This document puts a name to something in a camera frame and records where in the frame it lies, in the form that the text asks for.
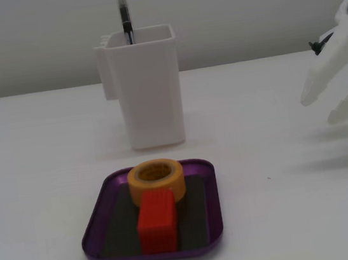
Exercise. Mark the red ribbed block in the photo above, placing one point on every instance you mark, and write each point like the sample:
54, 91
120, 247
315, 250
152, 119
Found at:
158, 223

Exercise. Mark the black silver pen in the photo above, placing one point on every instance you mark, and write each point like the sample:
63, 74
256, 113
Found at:
123, 14

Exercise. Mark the white plastic pen holder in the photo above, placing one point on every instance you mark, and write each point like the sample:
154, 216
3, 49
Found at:
148, 91

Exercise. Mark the yellow tape roll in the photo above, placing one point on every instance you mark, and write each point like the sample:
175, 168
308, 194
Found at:
174, 184

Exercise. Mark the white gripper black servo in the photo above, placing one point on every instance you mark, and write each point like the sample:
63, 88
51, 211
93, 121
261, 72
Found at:
344, 50

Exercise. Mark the purple metal tray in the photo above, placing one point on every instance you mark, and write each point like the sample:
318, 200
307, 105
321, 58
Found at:
93, 240

